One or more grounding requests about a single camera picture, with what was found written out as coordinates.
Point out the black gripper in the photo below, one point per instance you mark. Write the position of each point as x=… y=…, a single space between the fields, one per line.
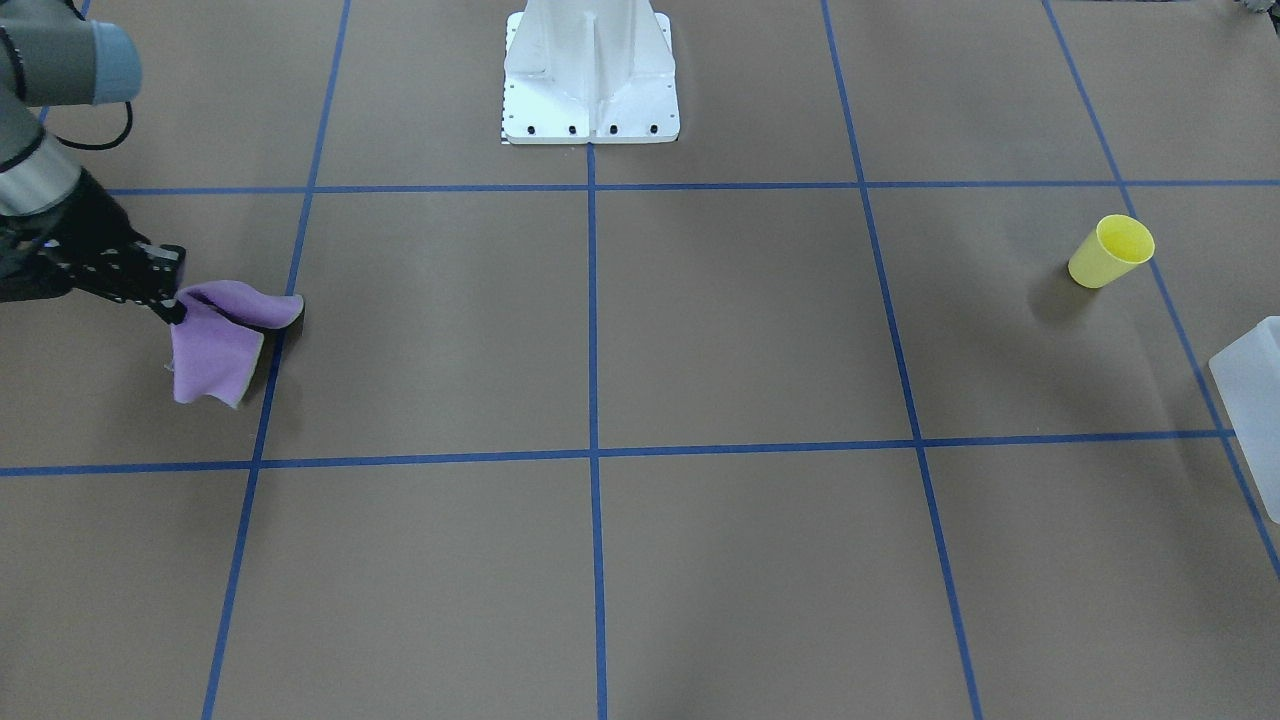
x=82 y=222

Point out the purple microfiber cloth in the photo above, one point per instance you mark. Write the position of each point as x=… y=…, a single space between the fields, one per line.
x=218 y=344

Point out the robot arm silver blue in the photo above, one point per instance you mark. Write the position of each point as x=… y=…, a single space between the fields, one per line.
x=53 y=55

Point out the clear plastic storage box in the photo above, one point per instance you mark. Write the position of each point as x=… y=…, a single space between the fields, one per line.
x=1247 y=374

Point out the yellow plastic cup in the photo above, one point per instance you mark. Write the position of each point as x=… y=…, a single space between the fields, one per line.
x=1117 y=245

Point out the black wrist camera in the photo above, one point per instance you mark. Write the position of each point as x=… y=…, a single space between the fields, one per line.
x=163 y=268

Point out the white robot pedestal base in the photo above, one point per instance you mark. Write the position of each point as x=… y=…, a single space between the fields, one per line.
x=581 y=72

